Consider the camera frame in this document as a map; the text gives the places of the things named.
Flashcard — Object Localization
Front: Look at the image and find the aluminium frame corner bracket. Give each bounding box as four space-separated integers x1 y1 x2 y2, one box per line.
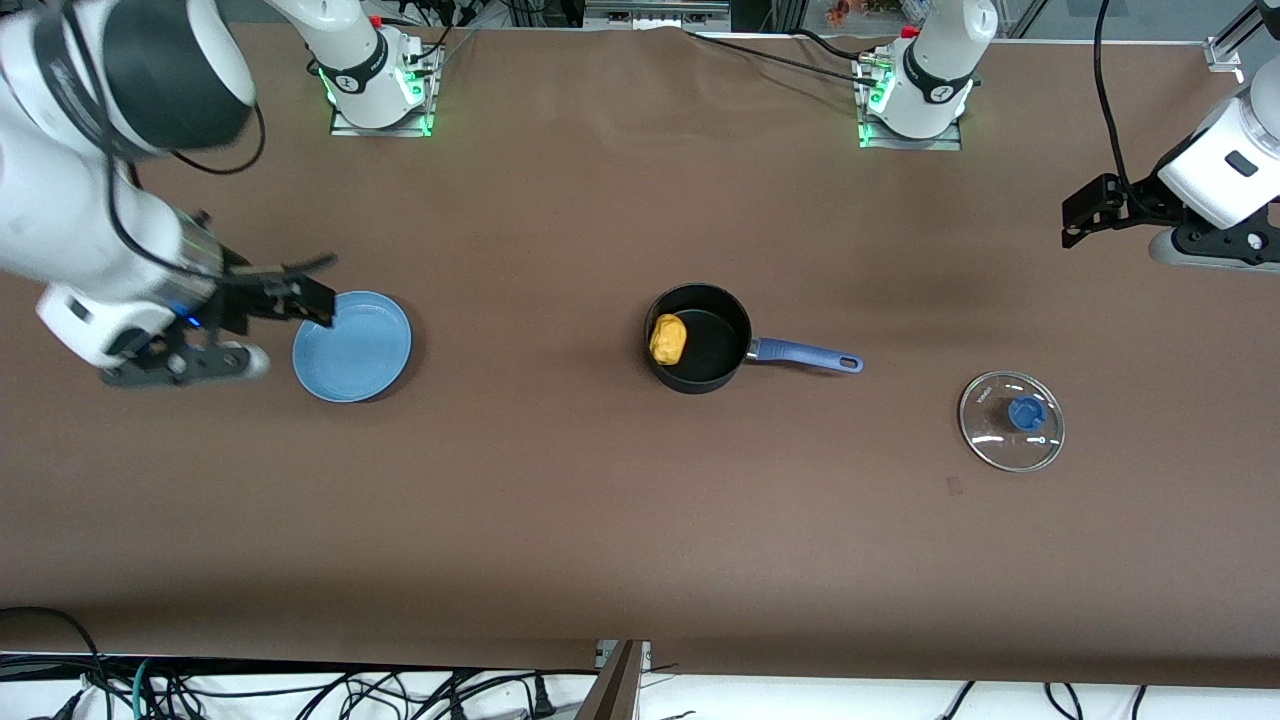
1204 0 1280 73

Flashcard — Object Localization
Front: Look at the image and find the yellow potato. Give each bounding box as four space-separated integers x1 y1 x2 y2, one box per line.
649 313 689 367

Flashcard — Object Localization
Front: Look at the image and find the black pot with blue handle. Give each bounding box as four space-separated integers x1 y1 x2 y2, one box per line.
644 283 865 395

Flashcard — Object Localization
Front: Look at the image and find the glass lid with blue knob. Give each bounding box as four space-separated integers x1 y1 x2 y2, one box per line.
958 371 1067 473

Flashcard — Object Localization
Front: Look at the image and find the orange background object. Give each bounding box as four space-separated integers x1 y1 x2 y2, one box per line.
826 0 906 28

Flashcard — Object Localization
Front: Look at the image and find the black looped floor cable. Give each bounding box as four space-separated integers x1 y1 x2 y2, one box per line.
0 606 106 696

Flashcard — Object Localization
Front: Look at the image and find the long black base cable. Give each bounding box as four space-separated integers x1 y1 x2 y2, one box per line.
684 28 886 89

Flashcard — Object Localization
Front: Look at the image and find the brown table cover sheet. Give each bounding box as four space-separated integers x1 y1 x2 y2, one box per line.
0 24 1280 689

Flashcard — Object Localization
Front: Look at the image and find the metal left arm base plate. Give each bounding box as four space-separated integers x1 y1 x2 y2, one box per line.
855 55 965 153

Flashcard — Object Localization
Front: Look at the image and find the metal rail box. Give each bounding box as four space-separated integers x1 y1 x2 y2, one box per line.
583 0 733 31

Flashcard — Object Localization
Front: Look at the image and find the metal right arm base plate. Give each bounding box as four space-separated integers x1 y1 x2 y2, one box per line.
328 45 443 139

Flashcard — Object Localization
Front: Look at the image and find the blue round plate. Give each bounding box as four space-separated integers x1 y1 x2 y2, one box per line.
292 291 413 404

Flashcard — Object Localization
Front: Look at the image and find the long black floor cable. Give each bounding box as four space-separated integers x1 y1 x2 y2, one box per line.
150 664 603 706

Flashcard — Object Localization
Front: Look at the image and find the aluminium profile post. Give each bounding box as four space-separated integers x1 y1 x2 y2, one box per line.
572 639 653 720

